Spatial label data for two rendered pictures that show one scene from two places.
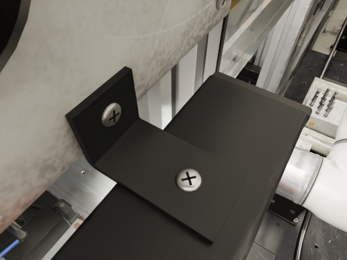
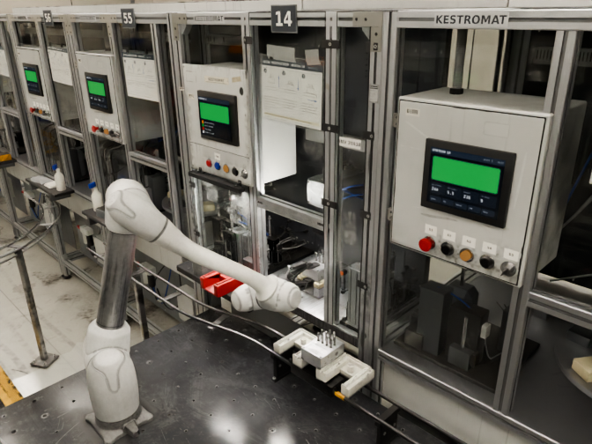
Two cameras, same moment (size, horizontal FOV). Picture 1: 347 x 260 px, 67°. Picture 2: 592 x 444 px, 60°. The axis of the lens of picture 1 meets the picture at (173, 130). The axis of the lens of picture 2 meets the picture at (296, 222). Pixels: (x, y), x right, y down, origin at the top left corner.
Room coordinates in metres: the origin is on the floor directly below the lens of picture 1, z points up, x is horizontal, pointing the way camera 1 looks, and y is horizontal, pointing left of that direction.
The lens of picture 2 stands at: (0.70, -1.92, 2.04)
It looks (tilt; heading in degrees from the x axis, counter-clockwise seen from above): 23 degrees down; 102
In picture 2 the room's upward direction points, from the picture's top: 1 degrees counter-clockwise
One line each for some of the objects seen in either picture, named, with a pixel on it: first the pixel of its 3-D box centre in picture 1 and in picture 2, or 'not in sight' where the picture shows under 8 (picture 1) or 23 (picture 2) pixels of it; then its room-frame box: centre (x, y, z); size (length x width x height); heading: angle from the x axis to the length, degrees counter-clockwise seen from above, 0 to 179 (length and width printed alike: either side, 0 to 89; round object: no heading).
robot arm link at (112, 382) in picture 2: not in sight; (112, 380); (-0.25, -0.64, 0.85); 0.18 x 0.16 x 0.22; 128
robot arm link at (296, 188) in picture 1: (293, 172); not in sight; (0.22, -0.21, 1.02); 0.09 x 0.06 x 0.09; 147
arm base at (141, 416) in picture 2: not in sight; (121, 416); (-0.22, -0.66, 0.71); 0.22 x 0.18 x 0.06; 147
